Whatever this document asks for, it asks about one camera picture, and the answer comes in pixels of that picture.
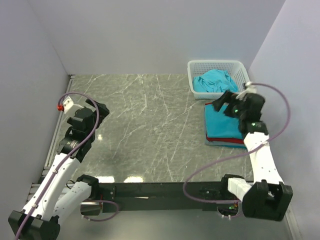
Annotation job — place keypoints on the teal t shirt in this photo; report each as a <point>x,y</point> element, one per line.
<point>219,125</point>

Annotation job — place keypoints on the crumpled light blue shirt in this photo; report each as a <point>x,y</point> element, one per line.
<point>214,81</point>

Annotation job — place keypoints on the folded red t shirt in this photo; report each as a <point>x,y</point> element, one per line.
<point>219,138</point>

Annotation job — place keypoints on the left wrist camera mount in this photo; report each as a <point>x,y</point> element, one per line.
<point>68,107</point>

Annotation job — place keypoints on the white plastic basket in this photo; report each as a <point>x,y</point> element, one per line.
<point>235,69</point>

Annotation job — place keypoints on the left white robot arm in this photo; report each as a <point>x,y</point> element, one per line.
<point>41,218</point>

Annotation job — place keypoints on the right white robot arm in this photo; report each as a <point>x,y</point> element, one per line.
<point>268,197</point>

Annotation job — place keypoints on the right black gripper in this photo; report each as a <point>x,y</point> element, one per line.
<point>218,103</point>

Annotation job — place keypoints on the folded blue shirt under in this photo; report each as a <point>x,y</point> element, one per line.
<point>225,145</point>

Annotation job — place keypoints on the black base beam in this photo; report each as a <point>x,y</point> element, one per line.
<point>148,196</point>

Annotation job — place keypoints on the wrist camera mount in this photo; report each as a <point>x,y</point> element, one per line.
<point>249,88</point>
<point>68,107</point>

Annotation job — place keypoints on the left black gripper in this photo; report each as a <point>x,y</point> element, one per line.
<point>103,111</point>

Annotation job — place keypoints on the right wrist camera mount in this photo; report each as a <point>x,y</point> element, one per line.
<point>249,88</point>

